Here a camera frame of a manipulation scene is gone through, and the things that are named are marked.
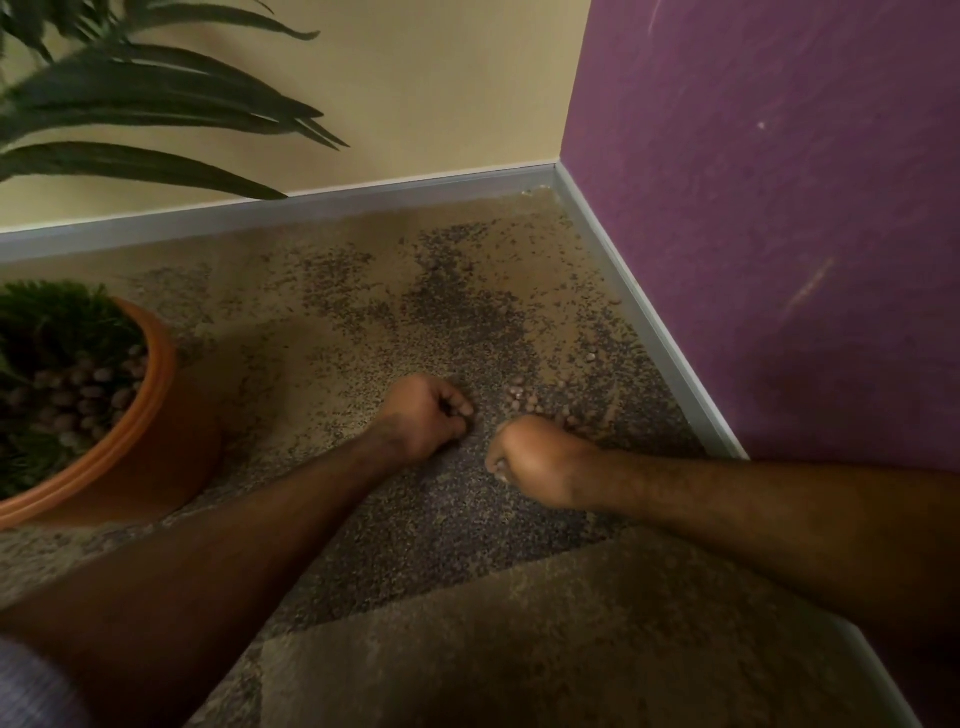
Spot person's right hand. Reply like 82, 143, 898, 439
484, 414, 601, 511

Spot person's left hand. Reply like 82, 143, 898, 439
372, 374, 476, 465

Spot person's left forearm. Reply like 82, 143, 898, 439
0, 427, 414, 728

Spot person's right forearm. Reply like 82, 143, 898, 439
573, 447, 960, 669

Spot scattered clay pebbles on floor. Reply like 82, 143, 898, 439
504, 346, 624, 436

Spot grey baseboard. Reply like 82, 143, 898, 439
0, 161, 922, 728

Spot orange plant pot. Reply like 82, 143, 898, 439
0, 296, 222, 532

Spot clay pebbles in pot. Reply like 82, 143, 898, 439
7, 345, 149, 451

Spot green palm plant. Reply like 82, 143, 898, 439
0, 0, 351, 500

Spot grey sleeve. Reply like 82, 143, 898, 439
0, 637, 93, 728

